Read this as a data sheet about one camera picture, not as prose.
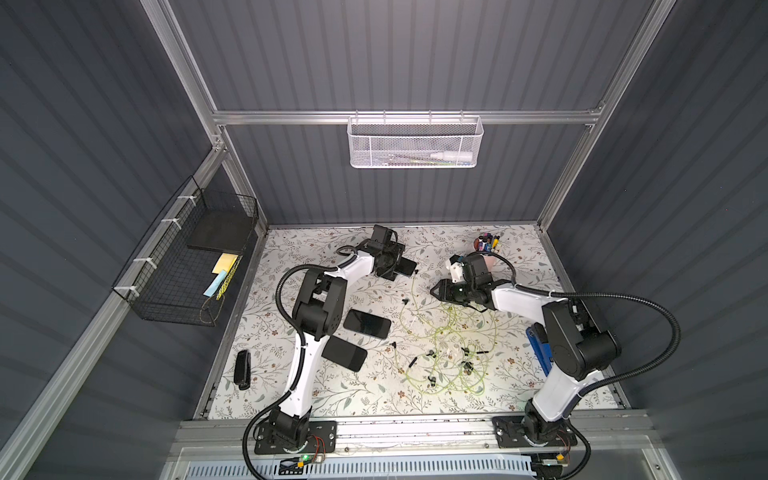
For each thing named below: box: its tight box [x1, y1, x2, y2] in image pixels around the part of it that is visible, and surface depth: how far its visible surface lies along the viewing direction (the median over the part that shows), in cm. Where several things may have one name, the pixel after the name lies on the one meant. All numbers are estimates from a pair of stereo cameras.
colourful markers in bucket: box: [474, 233, 501, 252], surface depth 100 cm
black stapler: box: [234, 350, 251, 391], surface depth 82 cm
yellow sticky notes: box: [211, 253, 239, 274], surface depth 77 cm
